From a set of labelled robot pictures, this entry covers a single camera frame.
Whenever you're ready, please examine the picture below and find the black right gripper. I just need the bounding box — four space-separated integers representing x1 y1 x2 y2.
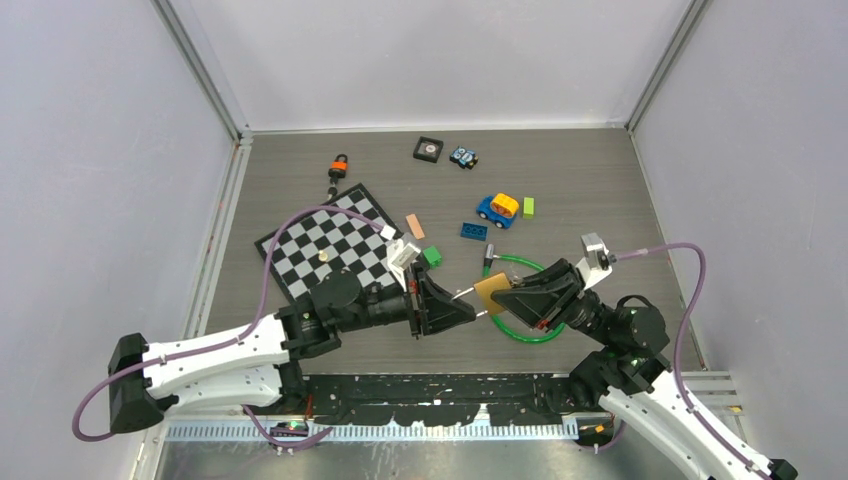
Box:
490 256 616 346

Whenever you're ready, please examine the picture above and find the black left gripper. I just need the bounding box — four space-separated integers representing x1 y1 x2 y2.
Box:
336 260 474 337

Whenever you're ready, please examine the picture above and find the brass padlock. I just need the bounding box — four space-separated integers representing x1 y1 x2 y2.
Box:
450 272 513 318

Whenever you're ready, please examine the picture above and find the green cable lock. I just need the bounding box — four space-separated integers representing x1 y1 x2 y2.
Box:
482 243 566 345

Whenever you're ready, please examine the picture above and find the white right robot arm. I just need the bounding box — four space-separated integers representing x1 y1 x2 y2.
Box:
483 256 798 479

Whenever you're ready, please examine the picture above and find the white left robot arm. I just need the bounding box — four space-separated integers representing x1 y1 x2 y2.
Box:
107 264 475 434

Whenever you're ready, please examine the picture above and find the lime green block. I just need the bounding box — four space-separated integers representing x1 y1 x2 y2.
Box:
522 197 535 219

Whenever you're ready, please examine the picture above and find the blue yellow toy car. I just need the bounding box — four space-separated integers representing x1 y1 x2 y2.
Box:
475 192 520 230

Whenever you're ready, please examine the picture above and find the green toy brick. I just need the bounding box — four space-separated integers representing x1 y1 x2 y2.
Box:
422 246 443 268

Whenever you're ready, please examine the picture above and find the blue toy brick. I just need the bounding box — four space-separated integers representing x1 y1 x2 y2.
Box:
460 222 488 241

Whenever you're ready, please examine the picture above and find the small wooden block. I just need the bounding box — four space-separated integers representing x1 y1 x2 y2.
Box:
405 214 426 240

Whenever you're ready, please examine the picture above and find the orange black padlock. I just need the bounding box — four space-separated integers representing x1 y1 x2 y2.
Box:
328 154 348 185

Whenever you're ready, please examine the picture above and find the blue owl toy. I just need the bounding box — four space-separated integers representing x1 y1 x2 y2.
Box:
449 146 479 170

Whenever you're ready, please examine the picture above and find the black square box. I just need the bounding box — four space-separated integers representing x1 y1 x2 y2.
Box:
412 136 444 163

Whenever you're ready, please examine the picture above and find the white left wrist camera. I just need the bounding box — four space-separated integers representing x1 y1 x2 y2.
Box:
379 225 421 291

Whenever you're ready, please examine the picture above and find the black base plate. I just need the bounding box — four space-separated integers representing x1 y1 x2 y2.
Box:
241 372 637 429

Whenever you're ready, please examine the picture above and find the aluminium frame rail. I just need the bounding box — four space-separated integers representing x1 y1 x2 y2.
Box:
179 130 254 339

